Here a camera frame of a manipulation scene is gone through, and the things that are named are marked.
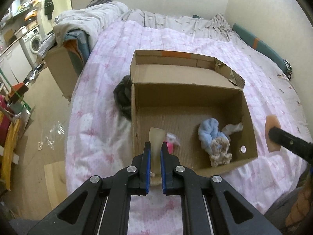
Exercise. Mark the blue fluffy scrunchie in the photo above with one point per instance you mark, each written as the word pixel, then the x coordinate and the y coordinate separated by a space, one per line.
pixel 208 132

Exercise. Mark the cardboard box beside bed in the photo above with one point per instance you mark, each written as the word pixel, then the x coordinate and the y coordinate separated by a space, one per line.
pixel 65 68

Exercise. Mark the tan translucent silicone piece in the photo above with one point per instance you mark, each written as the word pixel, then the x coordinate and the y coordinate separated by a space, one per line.
pixel 156 137

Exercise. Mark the beige lace scrunchie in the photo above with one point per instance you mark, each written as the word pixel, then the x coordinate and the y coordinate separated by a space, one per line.
pixel 220 154

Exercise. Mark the clear plastic bag on floor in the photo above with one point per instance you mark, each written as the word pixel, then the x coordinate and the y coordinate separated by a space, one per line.
pixel 50 137

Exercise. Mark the pink patterned quilt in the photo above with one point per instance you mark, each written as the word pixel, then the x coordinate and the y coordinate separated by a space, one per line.
pixel 100 140

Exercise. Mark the black garment on bed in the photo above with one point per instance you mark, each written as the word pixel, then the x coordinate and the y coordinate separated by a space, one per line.
pixel 123 96

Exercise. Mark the yellow wooden chair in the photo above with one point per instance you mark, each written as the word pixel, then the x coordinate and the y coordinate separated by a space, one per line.
pixel 7 155

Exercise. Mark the red box on chair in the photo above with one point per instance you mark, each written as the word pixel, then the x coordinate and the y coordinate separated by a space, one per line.
pixel 5 122

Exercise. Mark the orange-tan silicone piece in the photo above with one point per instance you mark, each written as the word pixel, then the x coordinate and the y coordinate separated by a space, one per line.
pixel 272 129

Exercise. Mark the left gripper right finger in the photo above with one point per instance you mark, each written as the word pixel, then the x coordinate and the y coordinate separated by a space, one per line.
pixel 171 184

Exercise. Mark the white sock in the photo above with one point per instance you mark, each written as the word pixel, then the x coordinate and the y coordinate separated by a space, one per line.
pixel 232 128

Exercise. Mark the pink rubber duck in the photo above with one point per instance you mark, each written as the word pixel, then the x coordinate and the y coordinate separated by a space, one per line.
pixel 170 147

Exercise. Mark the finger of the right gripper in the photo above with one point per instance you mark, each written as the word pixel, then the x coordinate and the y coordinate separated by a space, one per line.
pixel 296 145

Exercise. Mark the brown cardboard box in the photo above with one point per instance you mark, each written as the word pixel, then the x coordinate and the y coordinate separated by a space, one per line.
pixel 176 91

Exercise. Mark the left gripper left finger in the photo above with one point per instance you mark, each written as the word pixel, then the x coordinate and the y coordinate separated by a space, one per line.
pixel 139 171

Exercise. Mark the white washing machine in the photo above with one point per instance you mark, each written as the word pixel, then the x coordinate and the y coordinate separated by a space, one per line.
pixel 31 41

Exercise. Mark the teal bolster pillow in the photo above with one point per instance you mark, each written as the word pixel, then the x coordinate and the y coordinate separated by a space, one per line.
pixel 255 43

